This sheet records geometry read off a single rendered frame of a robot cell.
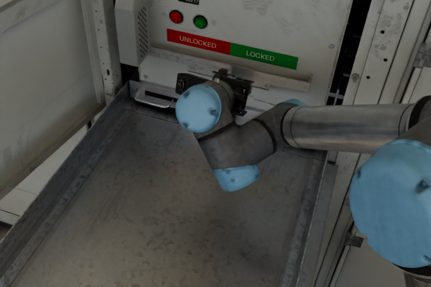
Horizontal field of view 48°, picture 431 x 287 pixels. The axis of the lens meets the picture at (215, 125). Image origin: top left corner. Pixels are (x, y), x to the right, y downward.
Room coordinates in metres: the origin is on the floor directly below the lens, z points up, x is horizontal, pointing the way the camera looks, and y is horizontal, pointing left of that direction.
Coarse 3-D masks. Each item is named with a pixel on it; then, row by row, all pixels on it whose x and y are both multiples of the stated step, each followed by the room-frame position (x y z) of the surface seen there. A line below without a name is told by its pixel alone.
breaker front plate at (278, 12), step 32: (160, 0) 1.01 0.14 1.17; (224, 0) 0.97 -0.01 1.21; (256, 0) 0.95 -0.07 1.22; (288, 0) 0.93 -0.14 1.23; (320, 0) 0.91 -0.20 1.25; (160, 32) 1.01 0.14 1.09; (192, 32) 0.99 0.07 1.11; (224, 32) 0.97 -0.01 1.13; (256, 32) 0.94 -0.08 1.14; (288, 32) 0.92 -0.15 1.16; (320, 32) 0.90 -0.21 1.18; (160, 64) 1.01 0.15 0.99; (256, 64) 0.94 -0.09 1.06; (320, 64) 0.90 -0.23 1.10; (256, 96) 0.94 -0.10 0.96; (288, 96) 0.92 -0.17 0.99; (320, 96) 0.90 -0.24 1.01
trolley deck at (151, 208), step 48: (144, 144) 0.87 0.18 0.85; (192, 144) 0.88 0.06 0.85; (96, 192) 0.70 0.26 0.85; (144, 192) 0.71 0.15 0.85; (192, 192) 0.72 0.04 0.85; (240, 192) 0.73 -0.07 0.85; (288, 192) 0.73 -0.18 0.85; (48, 240) 0.57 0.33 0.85; (96, 240) 0.58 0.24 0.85; (144, 240) 0.58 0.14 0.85; (192, 240) 0.59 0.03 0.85; (240, 240) 0.60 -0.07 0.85; (288, 240) 0.60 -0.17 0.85
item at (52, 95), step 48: (0, 0) 0.83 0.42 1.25; (48, 0) 0.91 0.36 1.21; (0, 48) 0.80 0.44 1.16; (48, 48) 0.91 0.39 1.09; (96, 48) 1.01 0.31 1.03; (0, 96) 0.77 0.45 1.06; (48, 96) 0.88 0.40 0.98; (0, 144) 0.74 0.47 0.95; (48, 144) 0.85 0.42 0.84; (0, 192) 0.68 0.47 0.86
